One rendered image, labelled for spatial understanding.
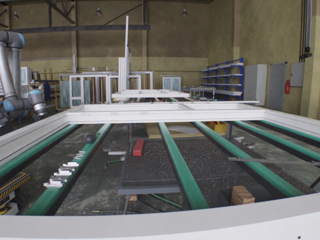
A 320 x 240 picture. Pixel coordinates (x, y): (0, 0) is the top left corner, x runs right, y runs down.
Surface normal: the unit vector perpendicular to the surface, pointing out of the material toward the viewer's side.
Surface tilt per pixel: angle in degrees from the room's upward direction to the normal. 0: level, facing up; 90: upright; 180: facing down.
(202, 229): 0
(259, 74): 90
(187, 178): 0
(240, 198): 90
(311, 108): 90
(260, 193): 90
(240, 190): 0
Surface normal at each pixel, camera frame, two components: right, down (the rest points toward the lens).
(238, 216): 0.00, -0.98
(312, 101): 0.09, 0.19
